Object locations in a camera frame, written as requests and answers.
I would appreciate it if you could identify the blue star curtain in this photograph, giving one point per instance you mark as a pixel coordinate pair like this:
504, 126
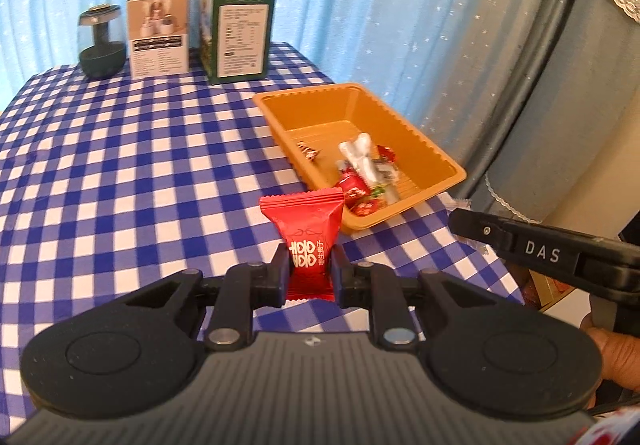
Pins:
350, 0

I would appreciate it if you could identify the green carton box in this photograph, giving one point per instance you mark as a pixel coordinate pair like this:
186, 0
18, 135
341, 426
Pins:
240, 40

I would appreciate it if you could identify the dark glass jar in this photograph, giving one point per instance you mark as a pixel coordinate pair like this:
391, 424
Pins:
102, 60

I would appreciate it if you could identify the orange plastic tray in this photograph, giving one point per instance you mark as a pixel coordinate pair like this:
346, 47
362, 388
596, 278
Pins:
320, 110

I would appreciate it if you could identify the small red candy packet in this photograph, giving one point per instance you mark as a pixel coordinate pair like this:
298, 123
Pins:
352, 185

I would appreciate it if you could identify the small red twisted candy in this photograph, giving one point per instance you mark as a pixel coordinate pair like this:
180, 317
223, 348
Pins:
386, 152

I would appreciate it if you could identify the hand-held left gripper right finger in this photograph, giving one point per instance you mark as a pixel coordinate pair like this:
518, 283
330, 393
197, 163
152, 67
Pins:
340, 275

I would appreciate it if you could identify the blue white checkered tablecloth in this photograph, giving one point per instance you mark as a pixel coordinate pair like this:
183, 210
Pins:
125, 175

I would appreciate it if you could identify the white carton box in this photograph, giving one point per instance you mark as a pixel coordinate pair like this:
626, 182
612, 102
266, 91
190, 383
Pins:
157, 50

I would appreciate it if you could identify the small dark twisted candy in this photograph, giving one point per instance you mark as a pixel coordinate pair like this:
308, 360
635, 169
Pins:
307, 151

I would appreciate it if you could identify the large red candy packet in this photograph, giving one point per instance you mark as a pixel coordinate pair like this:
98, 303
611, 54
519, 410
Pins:
305, 225

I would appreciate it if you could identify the white candy packet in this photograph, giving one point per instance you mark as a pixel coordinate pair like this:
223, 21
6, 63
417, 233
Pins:
359, 155

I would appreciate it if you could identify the person's right hand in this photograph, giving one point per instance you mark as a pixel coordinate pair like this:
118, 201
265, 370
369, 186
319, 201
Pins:
620, 355

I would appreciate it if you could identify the grey curtain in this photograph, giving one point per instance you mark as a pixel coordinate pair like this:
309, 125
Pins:
550, 100

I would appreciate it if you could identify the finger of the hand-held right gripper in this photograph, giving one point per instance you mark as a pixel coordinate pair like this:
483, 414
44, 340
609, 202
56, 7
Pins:
475, 227

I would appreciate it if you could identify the red patterned candy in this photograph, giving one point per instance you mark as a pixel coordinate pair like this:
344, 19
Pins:
364, 208

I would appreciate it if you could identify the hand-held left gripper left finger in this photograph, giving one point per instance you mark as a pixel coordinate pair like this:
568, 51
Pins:
280, 270

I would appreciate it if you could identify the green candy packet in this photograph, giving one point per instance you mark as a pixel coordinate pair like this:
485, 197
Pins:
382, 191

